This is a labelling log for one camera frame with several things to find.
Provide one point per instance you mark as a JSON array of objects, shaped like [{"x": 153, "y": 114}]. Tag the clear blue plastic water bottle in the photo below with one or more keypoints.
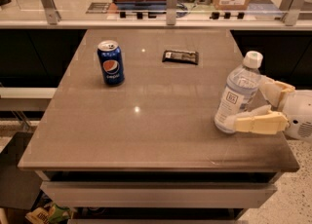
[{"x": 241, "y": 86}]

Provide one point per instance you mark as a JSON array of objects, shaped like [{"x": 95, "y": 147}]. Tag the middle metal glass bracket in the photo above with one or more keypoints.
[{"x": 171, "y": 12}]

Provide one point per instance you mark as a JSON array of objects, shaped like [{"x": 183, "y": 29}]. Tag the grey table drawer front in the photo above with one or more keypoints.
[{"x": 163, "y": 194}]

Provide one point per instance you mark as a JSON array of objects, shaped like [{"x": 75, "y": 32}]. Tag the blue Pepsi soda can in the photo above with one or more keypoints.
[{"x": 111, "y": 62}]

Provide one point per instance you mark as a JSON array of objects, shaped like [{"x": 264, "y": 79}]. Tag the left metal glass bracket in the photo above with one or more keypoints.
[{"x": 51, "y": 12}]

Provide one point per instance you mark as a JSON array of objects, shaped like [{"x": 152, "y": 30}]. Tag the dark RXBAR chocolate bar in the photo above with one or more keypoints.
[{"x": 190, "y": 57}]

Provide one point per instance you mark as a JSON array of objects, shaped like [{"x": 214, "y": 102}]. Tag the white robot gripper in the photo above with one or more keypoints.
[{"x": 299, "y": 112}]

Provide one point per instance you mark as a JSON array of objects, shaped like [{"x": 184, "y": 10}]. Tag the green yellow snack bag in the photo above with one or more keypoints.
[{"x": 54, "y": 214}]

